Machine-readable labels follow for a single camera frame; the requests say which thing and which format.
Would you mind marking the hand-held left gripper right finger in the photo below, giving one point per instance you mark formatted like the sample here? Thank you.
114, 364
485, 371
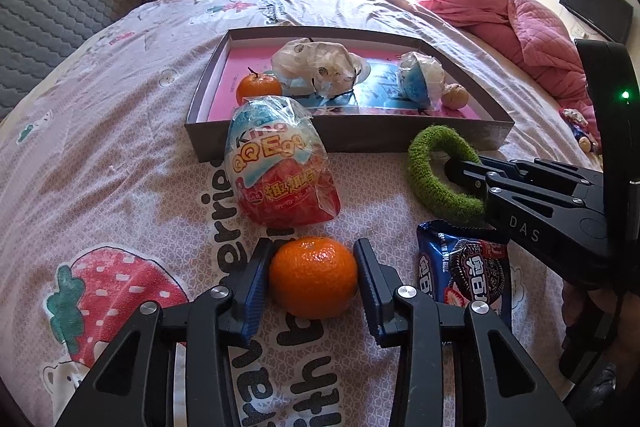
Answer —
371, 292

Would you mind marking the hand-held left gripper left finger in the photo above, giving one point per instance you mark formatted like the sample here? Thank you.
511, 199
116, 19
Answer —
257, 289

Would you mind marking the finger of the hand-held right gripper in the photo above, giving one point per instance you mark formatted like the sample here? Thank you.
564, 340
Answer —
540, 172
465, 174

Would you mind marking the green fuzzy scrunchie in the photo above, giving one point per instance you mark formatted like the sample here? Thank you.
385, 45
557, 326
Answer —
425, 187

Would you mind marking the orange mandarin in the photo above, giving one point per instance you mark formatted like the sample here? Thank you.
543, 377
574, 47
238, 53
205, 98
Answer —
312, 277
257, 89

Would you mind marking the brown walnut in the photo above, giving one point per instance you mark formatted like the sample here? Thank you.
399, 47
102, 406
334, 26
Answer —
456, 97

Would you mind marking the blue cookie packet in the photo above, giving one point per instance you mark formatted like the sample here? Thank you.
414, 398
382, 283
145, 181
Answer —
470, 267

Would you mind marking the grey shallow cardboard box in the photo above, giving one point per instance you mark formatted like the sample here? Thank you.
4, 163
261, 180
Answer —
375, 134

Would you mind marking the small toy egg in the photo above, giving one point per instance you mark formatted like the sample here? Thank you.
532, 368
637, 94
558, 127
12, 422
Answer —
417, 82

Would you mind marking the large toy egg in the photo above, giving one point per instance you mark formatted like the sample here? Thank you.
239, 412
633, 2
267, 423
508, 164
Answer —
275, 167

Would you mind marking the cream scrunchie with black trim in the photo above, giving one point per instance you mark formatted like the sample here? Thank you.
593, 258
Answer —
310, 59

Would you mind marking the person's right hand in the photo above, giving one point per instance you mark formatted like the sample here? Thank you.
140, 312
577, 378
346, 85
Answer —
572, 307

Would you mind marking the small toy figure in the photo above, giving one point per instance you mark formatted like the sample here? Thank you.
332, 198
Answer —
580, 129

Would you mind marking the pink quilted blanket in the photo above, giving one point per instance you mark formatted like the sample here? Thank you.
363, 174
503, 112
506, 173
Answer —
475, 2

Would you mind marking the black flat television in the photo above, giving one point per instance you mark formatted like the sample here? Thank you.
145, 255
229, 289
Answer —
595, 4

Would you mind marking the pink strawberry print bed sheet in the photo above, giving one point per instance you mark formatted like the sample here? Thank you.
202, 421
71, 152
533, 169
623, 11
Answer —
125, 132

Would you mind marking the grey quilted headboard cover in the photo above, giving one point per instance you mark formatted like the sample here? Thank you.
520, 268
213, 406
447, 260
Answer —
50, 7

